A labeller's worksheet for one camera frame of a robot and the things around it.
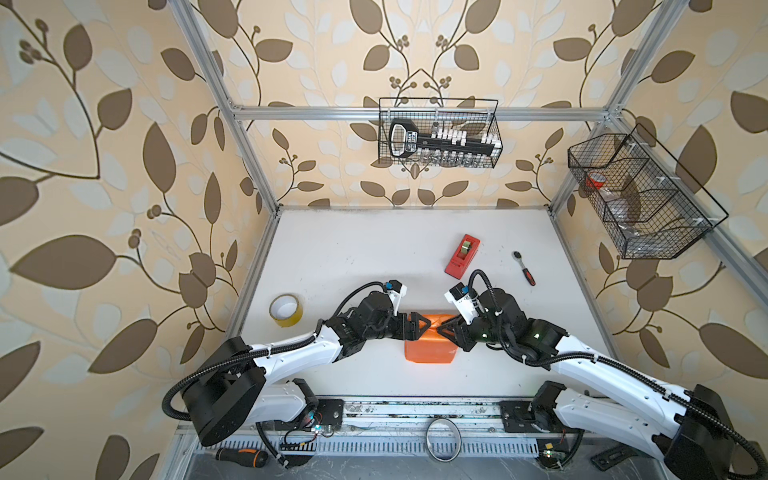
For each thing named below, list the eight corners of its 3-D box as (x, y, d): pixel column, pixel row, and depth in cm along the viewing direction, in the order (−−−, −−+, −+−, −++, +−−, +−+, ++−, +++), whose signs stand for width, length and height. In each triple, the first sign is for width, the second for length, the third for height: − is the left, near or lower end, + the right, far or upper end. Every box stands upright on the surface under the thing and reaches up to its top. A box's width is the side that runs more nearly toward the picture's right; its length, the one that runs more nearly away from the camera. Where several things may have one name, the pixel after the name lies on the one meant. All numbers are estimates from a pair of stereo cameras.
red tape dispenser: (445, 273, 104) (448, 261, 98) (461, 244, 112) (464, 232, 107) (462, 281, 102) (466, 269, 96) (477, 251, 110) (481, 239, 104)
